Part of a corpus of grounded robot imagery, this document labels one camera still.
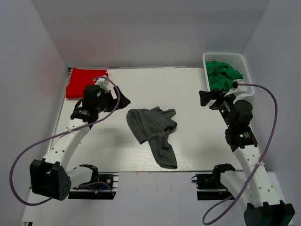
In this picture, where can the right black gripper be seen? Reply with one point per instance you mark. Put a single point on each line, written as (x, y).
(215, 100)

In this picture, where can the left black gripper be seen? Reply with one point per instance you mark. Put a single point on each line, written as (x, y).
(113, 98)

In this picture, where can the dark grey t-shirt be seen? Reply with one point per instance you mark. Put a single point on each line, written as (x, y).
(154, 126)

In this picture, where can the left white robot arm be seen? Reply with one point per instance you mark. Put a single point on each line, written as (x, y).
(50, 176)

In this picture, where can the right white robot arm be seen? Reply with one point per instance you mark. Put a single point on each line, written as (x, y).
(263, 206)

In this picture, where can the crumpled green t-shirt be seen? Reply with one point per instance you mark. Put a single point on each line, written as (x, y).
(221, 75)

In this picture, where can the white plastic mesh basket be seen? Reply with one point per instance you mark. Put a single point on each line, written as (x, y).
(237, 61)

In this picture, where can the folded red t-shirt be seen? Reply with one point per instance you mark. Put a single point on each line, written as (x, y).
(80, 78)

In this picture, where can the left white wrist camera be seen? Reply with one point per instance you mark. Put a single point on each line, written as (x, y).
(102, 83)

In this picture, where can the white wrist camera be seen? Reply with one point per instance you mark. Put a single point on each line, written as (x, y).
(102, 83)
(236, 89)

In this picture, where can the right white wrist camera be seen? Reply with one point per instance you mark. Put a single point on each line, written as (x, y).
(236, 89)

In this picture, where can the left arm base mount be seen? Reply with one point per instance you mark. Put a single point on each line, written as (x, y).
(106, 190)

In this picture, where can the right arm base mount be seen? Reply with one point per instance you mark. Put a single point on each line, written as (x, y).
(208, 189)

